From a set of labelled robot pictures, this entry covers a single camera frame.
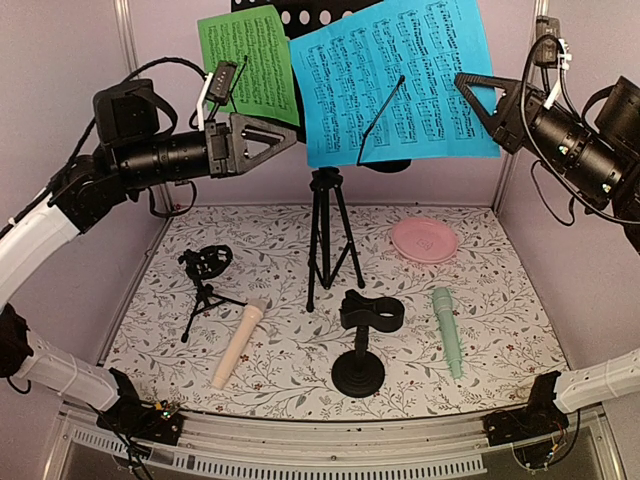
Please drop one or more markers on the black round-base microphone stand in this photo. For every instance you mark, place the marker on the black round-base microphone stand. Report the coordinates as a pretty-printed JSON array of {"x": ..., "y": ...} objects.
[{"x": 359, "y": 373}]

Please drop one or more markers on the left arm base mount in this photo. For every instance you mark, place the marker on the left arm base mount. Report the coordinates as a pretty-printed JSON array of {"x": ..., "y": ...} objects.
[{"x": 159, "y": 421}]

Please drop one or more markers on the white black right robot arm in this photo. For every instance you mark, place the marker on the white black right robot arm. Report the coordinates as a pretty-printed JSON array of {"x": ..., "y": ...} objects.
[{"x": 597, "y": 163}]

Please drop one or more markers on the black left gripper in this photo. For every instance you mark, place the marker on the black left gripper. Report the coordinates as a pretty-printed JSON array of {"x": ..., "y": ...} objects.
[{"x": 219, "y": 148}]

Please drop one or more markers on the mint green toy microphone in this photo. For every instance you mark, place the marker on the mint green toy microphone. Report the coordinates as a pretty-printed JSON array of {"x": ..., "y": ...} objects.
[{"x": 443, "y": 308}]

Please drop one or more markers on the green sheet music page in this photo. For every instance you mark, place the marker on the green sheet music page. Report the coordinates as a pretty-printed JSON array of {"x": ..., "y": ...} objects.
[{"x": 255, "y": 40}]

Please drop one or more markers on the pink plastic plate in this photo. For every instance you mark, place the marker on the pink plastic plate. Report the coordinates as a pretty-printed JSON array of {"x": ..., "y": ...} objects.
[{"x": 424, "y": 240}]

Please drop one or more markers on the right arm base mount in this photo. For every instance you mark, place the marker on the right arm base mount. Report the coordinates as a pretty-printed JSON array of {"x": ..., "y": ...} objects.
[{"x": 540, "y": 416}]

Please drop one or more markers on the aluminium front rail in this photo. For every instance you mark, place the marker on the aluminium front rail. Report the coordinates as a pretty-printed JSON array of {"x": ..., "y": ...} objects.
[{"x": 226, "y": 447}]

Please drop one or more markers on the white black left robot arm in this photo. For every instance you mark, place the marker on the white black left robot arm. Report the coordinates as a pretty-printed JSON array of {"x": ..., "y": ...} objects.
[{"x": 133, "y": 155}]

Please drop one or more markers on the black music stand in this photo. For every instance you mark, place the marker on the black music stand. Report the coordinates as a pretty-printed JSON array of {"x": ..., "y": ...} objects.
[{"x": 305, "y": 17}]

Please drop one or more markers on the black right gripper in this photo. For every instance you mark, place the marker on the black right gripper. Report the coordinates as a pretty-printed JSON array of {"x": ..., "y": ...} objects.
[{"x": 511, "y": 117}]

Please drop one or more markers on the beige toy microphone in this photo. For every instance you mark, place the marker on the beige toy microphone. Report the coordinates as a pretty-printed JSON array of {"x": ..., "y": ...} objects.
[{"x": 253, "y": 312}]

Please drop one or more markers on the blue sheet music page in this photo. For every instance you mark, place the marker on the blue sheet music page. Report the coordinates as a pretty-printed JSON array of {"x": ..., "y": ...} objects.
[{"x": 378, "y": 85}]

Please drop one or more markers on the black tripod microphone stand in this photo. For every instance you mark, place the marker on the black tripod microphone stand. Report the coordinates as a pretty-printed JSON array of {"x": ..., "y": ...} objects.
[{"x": 201, "y": 266}]

